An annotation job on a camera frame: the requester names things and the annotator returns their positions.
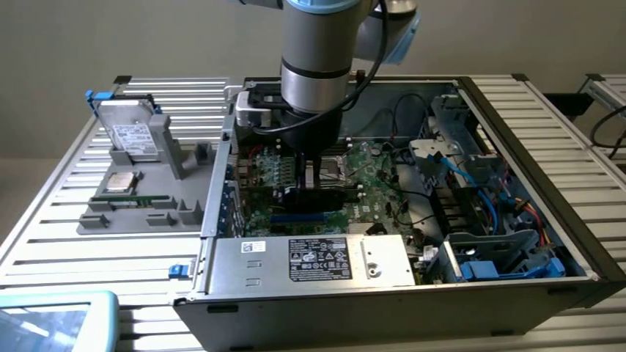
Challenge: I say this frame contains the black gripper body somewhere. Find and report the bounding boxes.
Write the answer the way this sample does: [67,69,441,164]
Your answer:
[273,106,345,155]

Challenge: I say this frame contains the black graphics card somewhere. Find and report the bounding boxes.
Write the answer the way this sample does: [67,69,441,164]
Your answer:
[281,186,359,214]

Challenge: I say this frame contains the CPU socket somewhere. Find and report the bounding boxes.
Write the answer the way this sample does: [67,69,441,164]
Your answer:
[321,153,365,191]

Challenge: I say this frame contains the blue expansion slot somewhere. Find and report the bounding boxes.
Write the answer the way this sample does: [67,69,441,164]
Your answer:
[271,213,327,225]

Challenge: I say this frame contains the green motherboard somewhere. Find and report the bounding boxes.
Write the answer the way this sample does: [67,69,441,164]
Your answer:
[233,141,418,239]

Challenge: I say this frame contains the silver power supply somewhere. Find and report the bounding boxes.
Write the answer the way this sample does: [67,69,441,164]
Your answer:
[203,234,418,296]

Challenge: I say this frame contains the grey metal drive cage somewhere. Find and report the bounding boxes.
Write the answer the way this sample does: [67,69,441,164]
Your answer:
[409,93,497,191]

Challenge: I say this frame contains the grey parts rack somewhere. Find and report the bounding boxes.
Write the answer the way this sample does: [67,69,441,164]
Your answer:
[77,113,221,236]

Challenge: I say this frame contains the green RAM stick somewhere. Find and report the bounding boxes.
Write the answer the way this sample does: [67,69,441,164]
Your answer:
[91,195,173,207]

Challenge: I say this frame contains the CPU chip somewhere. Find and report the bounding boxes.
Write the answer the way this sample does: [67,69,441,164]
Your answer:
[105,172,143,194]

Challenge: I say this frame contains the blue case latch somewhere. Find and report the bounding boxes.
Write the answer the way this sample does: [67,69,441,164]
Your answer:
[167,261,190,281]

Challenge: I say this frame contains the silver hard disk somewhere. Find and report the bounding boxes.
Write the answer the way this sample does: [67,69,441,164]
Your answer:
[97,97,159,158]

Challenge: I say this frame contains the open grey PC case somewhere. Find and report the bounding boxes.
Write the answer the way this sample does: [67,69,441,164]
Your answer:
[171,75,626,352]

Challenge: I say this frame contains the grey disk bay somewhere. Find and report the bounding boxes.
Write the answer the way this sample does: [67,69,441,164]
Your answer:
[441,226,564,284]

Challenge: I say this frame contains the teal teach pendant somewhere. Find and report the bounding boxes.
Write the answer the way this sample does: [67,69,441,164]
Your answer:
[0,290,122,352]

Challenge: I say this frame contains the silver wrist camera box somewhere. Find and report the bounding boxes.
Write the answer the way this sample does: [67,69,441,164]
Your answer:
[233,91,274,128]

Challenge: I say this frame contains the black looped wire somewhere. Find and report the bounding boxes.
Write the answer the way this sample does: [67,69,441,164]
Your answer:
[393,94,440,142]

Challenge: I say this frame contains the blue data wire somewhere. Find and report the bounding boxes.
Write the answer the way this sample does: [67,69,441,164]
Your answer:
[424,153,506,235]

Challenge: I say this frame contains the blue disk bracket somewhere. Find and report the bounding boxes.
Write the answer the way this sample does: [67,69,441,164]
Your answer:
[85,90,163,122]

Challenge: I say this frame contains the yellow red power wires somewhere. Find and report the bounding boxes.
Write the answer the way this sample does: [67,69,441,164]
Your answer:
[516,197,560,254]

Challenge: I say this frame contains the black cable beside table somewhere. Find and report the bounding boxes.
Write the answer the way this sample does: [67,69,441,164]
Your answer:
[592,105,626,160]

